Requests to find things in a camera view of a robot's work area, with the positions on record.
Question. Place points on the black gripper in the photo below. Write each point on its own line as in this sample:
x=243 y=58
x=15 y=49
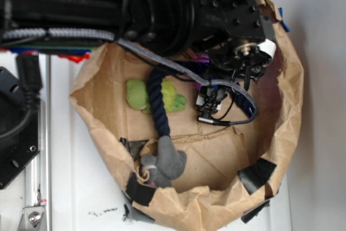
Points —
x=230 y=32

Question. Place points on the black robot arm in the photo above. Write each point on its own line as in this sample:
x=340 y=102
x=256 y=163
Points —
x=162 y=26

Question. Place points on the blue tape right edge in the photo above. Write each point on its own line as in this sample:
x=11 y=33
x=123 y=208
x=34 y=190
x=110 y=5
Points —
x=286 y=28

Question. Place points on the green plush frog toy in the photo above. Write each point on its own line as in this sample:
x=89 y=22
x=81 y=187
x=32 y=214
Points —
x=138 y=98

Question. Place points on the brown paper bag bin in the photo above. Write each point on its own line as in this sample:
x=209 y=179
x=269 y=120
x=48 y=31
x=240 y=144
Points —
x=209 y=194

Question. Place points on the grey plush elephant toy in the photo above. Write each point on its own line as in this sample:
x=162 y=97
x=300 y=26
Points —
x=169 y=164

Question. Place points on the black tape lower right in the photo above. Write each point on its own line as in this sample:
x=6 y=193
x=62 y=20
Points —
x=256 y=175

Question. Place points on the black tape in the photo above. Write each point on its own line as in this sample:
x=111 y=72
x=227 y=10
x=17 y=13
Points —
x=256 y=175
x=249 y=215
x=137 y=192

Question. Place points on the black tape lower left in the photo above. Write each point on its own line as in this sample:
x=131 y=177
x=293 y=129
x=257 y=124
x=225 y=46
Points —
x=137 y=192

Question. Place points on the black tape bottom right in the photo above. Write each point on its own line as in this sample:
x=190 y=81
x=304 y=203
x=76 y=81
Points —
x=249 y=215

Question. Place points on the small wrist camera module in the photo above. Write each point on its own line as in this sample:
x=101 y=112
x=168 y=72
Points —
x=208 y=102

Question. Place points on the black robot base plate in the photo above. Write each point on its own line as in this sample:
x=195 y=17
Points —
x=18 y=150

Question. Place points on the aluminium frame rail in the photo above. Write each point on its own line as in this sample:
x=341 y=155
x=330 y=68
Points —
x=38 y=171

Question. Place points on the metal corner bracket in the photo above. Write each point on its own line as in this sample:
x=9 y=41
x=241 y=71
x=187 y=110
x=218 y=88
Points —
x=33 y=218

